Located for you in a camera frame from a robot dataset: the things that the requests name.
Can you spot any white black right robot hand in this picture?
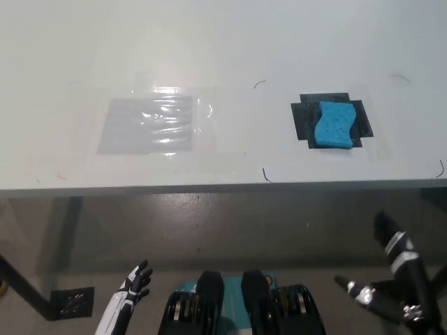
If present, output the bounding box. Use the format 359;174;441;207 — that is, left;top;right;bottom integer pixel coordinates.
334;210;441;335

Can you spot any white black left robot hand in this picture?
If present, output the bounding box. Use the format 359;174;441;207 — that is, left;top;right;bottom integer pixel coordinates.
94;260;154;335

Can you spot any blue wavy sponge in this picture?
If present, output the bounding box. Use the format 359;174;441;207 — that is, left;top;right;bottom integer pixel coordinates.
314;101;357;150

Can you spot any black tape patch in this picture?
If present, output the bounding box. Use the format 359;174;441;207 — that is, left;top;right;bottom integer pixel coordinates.
291;92;376;150

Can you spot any clear plastic film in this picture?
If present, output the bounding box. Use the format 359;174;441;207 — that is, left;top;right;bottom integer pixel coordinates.
131;70;247;165

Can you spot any black floor mount plate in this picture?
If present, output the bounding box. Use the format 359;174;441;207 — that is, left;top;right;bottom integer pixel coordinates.
50;286;96;319

